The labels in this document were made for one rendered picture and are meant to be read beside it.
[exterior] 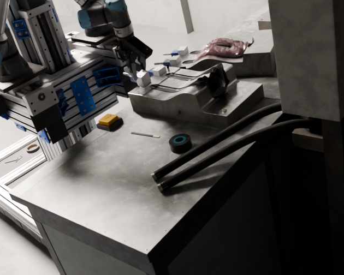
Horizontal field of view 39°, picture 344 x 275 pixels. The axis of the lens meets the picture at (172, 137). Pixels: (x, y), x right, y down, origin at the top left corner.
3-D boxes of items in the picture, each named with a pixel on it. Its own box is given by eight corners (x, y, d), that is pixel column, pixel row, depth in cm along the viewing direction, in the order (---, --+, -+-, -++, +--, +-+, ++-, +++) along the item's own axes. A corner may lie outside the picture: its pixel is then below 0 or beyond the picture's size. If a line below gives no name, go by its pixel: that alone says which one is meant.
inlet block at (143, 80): (122, 81, 215) (118, 71, 212) (129, 75, 218) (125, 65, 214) (144, 88, 208) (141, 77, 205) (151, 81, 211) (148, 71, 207)
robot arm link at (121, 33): (135, 20, 193) (122, 31, 189) (137, 30, 196) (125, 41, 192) (120, 17, 197) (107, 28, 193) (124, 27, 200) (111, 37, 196)
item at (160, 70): (140, 78, 224) (136, 68, 221) (146, 73, 227) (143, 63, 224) (161, 82, 216) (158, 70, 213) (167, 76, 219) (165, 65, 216)
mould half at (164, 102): (133, 111, 212) (124, 83, 205) (170, 83, 227) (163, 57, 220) (229, 130, 180) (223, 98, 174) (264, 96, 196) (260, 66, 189)
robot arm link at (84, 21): (84, 24, 199) (111, 18, 198) (81, 33, 189) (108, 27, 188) (78, 5, 195) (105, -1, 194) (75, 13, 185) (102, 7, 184)
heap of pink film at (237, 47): (190, 64, 226) (187, 48, 222) (202, 48, 239) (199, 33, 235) (245, 61, 215) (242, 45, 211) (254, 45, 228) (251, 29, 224)
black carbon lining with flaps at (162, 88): (148, 92, 208) (142, 72, 203) (171, 75, 218) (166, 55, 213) (214, 102, 186) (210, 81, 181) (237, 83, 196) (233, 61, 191)
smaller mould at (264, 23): (259, 33, 255) (257, 21, 251) (273, 22, 264) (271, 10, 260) (294, 35, 242) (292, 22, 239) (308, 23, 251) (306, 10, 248)
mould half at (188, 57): (168, 79, 231) (162, 58, 226) (186, 56, 251) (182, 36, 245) (273, 75, 210) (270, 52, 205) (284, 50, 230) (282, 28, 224)
